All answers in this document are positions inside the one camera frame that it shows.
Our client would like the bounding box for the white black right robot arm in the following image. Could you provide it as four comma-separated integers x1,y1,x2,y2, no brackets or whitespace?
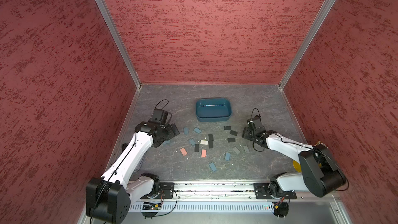
243,119,349,199

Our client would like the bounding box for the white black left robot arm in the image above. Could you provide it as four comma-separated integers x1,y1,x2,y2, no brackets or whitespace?
86,121,179,224

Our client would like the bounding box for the black eraser tilted right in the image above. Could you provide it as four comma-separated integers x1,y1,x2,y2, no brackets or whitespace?
230,130,238,136

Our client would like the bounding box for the blue eraser centre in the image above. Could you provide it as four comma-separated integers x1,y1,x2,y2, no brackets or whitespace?
188,139,197,146

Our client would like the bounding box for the blue eraser tilted top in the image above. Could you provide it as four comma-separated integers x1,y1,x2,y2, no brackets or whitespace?
193,128,202,134

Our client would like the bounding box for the black eraser left centre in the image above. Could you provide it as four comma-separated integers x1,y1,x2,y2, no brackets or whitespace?
194,144,200,152

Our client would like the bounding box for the blue eraser front right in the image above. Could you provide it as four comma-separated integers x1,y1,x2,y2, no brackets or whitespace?
224,152,231,161

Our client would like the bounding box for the teal plastic storage box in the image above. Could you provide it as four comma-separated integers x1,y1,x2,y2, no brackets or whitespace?
195,98,232,122

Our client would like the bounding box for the yellow pencil cup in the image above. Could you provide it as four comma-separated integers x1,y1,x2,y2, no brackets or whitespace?
292,160,302,173

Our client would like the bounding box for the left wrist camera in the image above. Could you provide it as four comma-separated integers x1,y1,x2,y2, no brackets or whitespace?
148,108,169,126

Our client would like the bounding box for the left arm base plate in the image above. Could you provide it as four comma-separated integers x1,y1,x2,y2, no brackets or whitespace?
141,182,175,200

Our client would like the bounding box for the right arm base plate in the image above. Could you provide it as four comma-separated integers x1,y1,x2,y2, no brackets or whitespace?
254,183,297,200

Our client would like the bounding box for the aluminium front rail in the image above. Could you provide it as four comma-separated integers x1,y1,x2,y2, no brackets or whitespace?
88,180,341,202

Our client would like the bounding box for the left corner aluminium post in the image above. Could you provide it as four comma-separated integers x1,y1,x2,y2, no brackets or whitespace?
95,0,142,90

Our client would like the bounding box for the corner aluminium post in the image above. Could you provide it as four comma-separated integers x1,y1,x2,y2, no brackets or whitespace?
95,0,142,90
279,0,336,91

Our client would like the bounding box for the right corner aluminium post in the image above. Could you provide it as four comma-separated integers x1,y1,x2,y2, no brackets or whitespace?
279,0,336,91

